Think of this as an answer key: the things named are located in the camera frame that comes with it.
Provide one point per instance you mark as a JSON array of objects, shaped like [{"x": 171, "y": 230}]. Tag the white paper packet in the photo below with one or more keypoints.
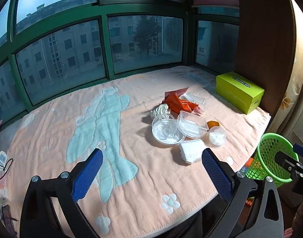
[{"x": 3, "y": 193}]

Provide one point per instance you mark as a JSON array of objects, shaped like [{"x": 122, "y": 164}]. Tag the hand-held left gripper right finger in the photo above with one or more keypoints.
[{"x": 217, "y": 176}]

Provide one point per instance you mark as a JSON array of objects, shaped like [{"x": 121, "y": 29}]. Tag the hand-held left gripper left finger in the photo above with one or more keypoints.
[{"x": 88, "y": 176}]

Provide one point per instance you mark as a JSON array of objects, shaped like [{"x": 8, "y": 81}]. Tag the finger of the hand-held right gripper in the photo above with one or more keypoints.
[
  {"x": 302, "y": 151},
  {"x": 286, "y": 159}
]

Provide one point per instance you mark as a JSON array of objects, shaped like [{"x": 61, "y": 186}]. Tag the brown wooden panel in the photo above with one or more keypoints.
[{"x": 265, "y": 42}]

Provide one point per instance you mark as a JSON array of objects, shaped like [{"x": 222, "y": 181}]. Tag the floral fabric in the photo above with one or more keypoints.
[{"x": 300, "y": 79}]

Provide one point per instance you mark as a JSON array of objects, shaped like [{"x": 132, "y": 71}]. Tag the grey apartment building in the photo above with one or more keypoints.
[{"x": 67, "y": 54}]

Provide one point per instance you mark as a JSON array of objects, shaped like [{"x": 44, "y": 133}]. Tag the round clear plastic bowl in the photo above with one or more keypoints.
[{"x": 166, "y": 131}]

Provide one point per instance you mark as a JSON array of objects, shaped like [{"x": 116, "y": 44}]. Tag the pink printed blanket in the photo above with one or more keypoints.
[{"x": 141, "y": 191}]

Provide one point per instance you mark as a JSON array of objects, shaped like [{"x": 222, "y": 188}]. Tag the lime green cardboard box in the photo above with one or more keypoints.
[{"x": 238, "y": 91}]

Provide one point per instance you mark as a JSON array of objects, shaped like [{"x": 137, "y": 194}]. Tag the dark patterned pouch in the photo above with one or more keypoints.
[{"x": 9, "y": 215}]

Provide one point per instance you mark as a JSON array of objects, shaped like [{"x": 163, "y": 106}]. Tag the clear ribbed plastic tray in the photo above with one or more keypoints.
[{"x": 194, "y": 99}]

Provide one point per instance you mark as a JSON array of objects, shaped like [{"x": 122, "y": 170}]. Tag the small round plastic cup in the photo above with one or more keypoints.
[{"x": 217, "y": 137}]

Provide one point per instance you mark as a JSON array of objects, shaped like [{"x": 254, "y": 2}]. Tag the clear rectangular plastic container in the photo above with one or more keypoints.
[{"x": 191, "y": 126}]

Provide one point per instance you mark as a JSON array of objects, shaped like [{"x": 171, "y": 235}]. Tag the blue window sticker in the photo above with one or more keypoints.
[{"x": 202, "y": 33}]

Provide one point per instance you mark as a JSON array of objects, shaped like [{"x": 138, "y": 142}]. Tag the small orange peel piece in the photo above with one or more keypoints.
[{"x": 213, "y": 124}]

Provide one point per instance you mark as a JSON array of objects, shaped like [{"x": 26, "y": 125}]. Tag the white foam block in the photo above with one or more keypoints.
[{"x": 191, "y": 151}]

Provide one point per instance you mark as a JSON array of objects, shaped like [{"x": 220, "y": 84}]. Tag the green window frame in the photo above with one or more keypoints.
[{"x": 105, "y": 44}]

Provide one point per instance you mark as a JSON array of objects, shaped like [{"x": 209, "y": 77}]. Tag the grey louvred outdoor unit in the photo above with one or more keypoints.
[{"x": 172, "y": 34}]

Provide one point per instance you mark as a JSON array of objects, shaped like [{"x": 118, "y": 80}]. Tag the small white device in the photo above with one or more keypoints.
[{"x": 2, "y": 157}]

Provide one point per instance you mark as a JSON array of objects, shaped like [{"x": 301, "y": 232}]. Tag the white cabinet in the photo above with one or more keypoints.
[{"x": 302, "y": 133}]

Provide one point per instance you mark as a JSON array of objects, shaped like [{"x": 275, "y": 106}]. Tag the orange snack packet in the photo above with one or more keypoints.
[{"x": 177, "y": 104}]

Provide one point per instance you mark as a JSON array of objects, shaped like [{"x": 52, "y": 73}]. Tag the tree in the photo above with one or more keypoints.
[{"x": 146, "y": 34}]

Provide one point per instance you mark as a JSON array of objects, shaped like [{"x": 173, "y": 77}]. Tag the green mesh plastic basket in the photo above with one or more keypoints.
[{"x": 267, "y": 153}]

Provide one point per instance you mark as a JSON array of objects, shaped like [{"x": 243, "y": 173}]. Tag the colourful printed box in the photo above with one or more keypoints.
[{"x": 248, "y": 168}]

